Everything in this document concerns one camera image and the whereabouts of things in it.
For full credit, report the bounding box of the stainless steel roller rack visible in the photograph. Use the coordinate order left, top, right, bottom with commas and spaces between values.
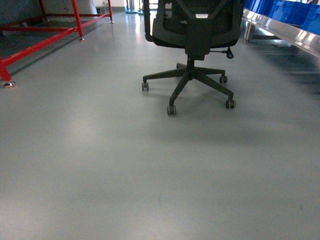
242, 8, 320, 57

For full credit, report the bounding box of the black office chair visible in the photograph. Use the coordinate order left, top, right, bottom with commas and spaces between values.
141, 0, 245, 116

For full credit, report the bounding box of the red metal frame conveyor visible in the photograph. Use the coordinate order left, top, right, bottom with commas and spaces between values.
0, 0, 114, 89

